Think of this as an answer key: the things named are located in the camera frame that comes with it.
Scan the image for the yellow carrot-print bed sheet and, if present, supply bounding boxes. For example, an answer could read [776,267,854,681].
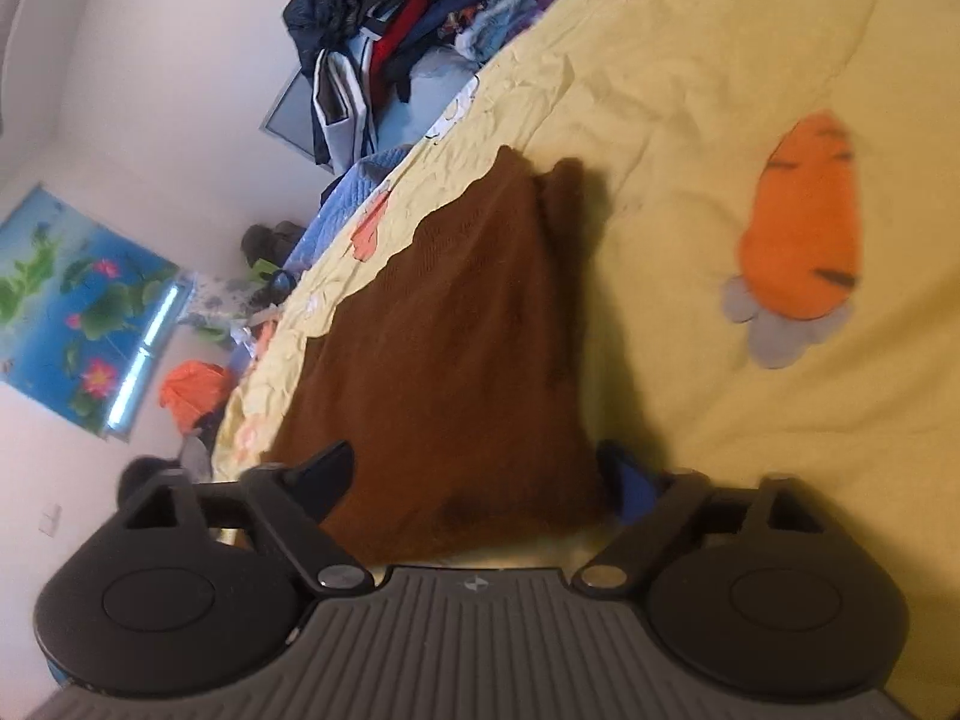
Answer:
[215,0,958,718]

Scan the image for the green box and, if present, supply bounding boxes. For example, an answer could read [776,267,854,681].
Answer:
[251,259,285,291]

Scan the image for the blue lotus flower poster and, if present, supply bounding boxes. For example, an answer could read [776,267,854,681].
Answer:
[2,185,192,437]

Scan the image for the orange plastic bag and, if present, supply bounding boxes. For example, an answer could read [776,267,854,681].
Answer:
[158,359,233,436]

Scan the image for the dark plush toy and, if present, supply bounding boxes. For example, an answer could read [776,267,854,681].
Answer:
[241,221,306,268]

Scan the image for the blue quilted blanket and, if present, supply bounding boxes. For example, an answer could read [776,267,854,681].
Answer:
[283,145,410,280]

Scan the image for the brown knitted garment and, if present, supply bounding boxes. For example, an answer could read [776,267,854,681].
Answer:
[268,148,608,566]

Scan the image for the pile of dark clothes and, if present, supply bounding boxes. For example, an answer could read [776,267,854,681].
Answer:
[281,0,555,174]

